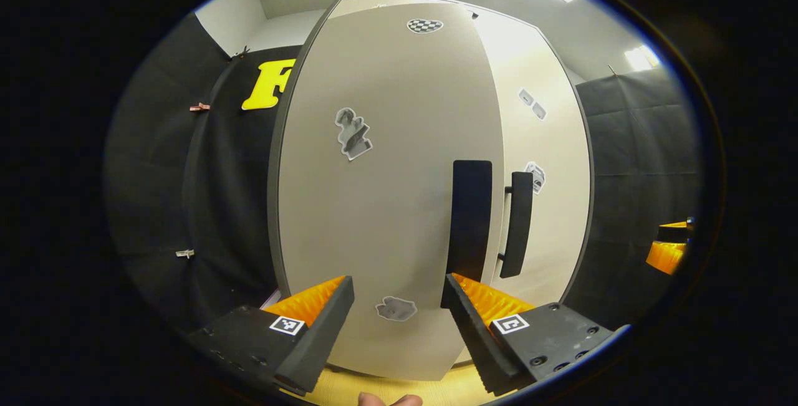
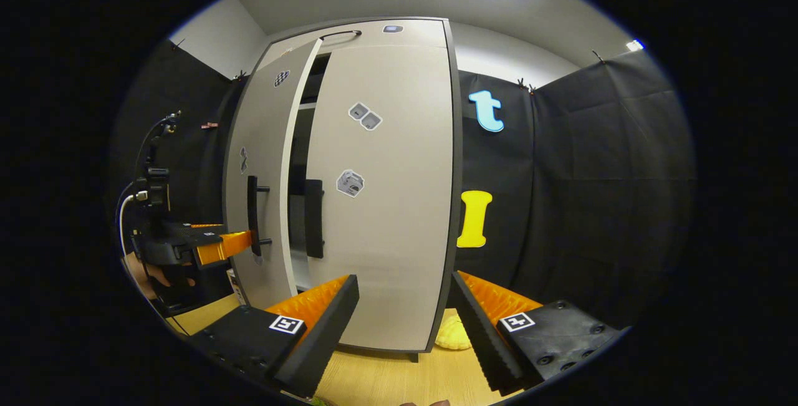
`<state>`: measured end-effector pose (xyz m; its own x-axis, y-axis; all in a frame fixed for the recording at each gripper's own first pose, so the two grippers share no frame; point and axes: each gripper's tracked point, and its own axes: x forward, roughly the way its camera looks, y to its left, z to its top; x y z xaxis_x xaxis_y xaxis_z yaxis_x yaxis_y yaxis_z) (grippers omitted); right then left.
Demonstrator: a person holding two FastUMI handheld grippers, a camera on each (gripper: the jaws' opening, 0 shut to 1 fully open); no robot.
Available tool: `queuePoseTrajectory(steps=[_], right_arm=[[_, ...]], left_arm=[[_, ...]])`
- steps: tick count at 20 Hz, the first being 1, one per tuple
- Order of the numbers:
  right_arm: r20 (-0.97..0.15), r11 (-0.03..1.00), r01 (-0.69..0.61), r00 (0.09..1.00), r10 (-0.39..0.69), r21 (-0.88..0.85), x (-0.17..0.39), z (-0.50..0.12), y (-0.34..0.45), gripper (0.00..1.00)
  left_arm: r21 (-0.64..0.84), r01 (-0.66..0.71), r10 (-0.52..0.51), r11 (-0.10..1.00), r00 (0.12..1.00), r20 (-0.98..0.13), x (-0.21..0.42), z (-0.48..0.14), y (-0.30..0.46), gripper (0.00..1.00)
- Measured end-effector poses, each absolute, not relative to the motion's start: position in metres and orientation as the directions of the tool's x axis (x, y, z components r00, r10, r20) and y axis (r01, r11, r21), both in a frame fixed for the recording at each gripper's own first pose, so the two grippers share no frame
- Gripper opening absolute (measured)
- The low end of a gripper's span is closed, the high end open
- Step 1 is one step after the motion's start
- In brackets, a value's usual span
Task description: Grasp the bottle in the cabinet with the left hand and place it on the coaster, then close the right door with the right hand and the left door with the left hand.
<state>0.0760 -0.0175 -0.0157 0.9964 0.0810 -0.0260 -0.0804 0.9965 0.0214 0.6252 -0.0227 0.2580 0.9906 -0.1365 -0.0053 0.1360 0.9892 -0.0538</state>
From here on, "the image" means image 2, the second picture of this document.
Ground black door handle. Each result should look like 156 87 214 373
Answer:
247 175 273 257
304 179 325 259

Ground white cabinet drawer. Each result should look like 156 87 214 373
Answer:
259 18 449 70

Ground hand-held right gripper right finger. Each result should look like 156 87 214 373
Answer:
451 270 628 397

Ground black backdrop cloth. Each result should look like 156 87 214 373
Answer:
106 38 698 332

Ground yellow bun-shaped object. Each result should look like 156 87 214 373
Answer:
435 316 473 351

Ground black cable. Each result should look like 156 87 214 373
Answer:
133 111 183 173

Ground white cabinet door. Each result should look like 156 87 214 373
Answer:
304 44 456 352
224 38 324 308

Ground white cable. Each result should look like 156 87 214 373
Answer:
117 191 148 257

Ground grey and white cabinet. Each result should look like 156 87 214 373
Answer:
221 16 465 363

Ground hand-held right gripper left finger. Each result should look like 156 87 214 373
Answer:
189 274 361 400

